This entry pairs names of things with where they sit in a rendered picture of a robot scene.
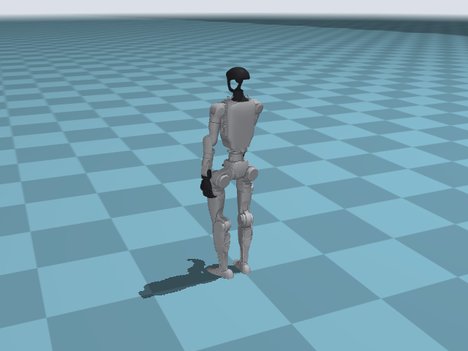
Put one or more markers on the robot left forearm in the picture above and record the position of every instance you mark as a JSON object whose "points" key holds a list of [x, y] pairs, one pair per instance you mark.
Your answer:
{"points": [[208, 155]]}

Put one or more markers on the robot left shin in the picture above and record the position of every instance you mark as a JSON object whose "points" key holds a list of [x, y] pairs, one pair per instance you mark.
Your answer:
{"points": [[221, 243]]}

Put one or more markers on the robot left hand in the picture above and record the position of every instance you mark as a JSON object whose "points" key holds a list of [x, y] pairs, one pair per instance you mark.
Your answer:
{"points": [[206, 185]]}

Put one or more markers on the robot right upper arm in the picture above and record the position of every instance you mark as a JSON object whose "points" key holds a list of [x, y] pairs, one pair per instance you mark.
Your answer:
{"points": [[259, 108]]}

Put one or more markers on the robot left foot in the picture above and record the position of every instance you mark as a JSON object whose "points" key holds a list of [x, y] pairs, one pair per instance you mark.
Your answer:
{"points": [[228, 274]]}

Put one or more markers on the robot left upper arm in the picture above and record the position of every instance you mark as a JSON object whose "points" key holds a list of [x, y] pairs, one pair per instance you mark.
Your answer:
{"points": [[216, 112]]}

